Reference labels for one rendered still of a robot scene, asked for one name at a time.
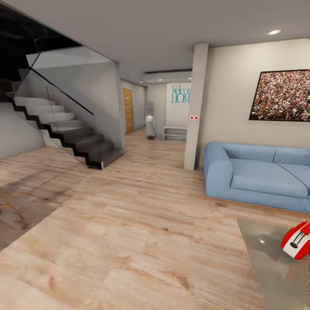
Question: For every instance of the radio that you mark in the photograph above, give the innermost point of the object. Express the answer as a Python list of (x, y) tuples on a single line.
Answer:
[(296, 242)]

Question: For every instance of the standing mirror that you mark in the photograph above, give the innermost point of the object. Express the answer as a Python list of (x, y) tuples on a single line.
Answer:
[(150, 125)]

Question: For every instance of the stairs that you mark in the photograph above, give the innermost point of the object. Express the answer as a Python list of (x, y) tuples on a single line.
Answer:
[(27, 43)]

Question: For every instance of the picture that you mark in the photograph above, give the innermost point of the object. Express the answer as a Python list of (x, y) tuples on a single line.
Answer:
[(282, 96)]

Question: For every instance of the sofa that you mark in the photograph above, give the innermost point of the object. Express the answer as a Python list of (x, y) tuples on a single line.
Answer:
[(274, 177)]

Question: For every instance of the coffee table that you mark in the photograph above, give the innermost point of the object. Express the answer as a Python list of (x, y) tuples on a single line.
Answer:
[(284, 281)]

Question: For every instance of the door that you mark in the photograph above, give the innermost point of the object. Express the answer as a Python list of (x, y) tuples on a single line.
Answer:
[(128, 110)]

